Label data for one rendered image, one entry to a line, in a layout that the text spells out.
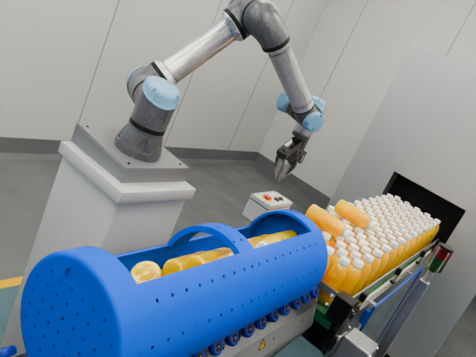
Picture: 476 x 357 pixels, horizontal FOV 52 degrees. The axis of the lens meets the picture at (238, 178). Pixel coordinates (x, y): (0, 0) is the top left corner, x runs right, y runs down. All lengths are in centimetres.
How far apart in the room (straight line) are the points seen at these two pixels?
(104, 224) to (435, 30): 505
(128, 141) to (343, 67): 499
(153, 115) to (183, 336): 72
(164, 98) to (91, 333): 78
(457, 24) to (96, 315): 548
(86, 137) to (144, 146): 18
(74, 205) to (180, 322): 72
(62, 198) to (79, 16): 266
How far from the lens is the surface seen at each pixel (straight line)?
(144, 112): 150
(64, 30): 411
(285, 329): 166
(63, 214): 164
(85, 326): 93
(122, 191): 141
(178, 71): 163
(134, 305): 89
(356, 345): 188
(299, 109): 172
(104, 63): 441
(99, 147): 153
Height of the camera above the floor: 171
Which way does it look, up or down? 17 degrees down
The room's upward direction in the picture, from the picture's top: 25 degrees clockwise
